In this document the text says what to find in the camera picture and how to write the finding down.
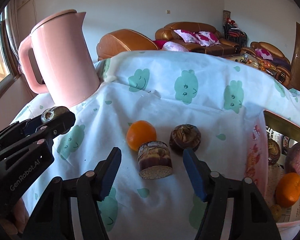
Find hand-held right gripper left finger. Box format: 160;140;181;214
27;147;122;240

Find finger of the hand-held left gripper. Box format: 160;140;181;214
0;111;76;162
0;117;44;150

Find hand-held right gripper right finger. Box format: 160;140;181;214
182;148;282;240

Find brown chocolate cupcake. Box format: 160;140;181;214
169;124;202;153

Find cylindrical layered cake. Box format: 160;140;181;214
137;141;173;180

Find orange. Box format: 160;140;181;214
275;172;300;208
126;120;157;151

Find pink tin box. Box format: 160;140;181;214
244;110;300;230

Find small yellow brown fruit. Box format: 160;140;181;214
270;204;282;222

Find person's left hand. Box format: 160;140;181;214
0;197;31;233

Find pink kettle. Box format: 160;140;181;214
18;9;100;107

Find window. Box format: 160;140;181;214
0;12;20;93

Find cloud print tablecloth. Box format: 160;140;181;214
10;50;300;240

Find wooden coffee table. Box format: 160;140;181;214
224;54;278;77

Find pale pink pillow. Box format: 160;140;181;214
162;41;189;52

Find pile of fruit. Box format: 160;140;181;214
256;60;277;73

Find brown leather armchair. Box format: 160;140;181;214
241;41;292;88

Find white magenta floral pillow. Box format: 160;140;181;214
195;31;220;46
255;49;273;61
174;29;199;43

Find long brown leather sofa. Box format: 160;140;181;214
155;22;240;54

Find purple blanket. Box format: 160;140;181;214
272;57;290;67

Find stacked black chairs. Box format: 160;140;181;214
222;24;248;47

